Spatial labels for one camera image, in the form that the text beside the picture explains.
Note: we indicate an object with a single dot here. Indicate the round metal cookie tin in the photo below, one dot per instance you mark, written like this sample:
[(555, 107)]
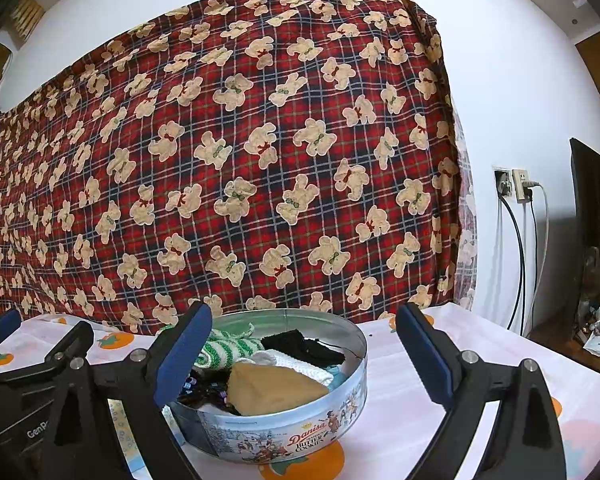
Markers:
[(280, 440)]

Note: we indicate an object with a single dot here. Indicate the wooden side cabinet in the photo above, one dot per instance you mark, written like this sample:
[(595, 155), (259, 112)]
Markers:
[(555, 335)]

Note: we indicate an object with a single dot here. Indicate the dark flat screen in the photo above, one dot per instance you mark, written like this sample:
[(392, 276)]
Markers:
[(595, 210)]

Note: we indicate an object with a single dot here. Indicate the red plaid teddy bear blanket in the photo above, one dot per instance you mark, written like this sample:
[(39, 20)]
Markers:
[(280, 160)]

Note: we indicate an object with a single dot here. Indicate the fringed curtain valance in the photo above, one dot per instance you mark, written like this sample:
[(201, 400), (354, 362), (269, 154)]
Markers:
[(27, 15)]

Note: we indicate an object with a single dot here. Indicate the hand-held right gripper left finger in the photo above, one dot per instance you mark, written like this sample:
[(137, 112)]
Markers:
[(190, 340)]

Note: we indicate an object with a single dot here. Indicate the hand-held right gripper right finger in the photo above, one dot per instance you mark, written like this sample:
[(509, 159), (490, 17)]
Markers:
[(425, 355)]

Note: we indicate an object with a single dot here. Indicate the white wall socket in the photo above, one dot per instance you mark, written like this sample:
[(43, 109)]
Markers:
[(503, 181)]

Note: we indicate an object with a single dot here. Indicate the yellow sponge cloth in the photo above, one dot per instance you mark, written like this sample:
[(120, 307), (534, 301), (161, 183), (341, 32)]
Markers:
[(125, 435)]

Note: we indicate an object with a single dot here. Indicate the white fruit print tablecloth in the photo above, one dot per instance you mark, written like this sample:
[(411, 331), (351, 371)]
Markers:
[(380, 410)]

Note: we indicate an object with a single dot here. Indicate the light blue cloth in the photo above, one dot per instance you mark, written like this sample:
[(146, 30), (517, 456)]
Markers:
[(336, 380)]

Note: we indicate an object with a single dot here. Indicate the dark beaded hair accessory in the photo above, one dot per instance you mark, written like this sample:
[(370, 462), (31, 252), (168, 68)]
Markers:
[(205, 392)]

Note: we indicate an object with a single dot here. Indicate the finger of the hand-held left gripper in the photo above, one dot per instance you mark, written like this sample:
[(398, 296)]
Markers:
[(2, 330), (55, 360)]

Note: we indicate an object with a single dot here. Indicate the black knit cloth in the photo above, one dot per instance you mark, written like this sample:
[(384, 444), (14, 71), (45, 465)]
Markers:
[(300, 345)]

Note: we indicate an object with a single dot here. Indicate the green white striped knit cloth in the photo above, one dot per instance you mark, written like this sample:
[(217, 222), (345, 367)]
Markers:
[(230, 347)]

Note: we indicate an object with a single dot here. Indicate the white power adapter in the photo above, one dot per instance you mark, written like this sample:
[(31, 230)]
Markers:
[(522, 185)]

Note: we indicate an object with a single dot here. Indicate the tan cloth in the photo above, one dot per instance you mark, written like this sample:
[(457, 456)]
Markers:
[(275, 390)]

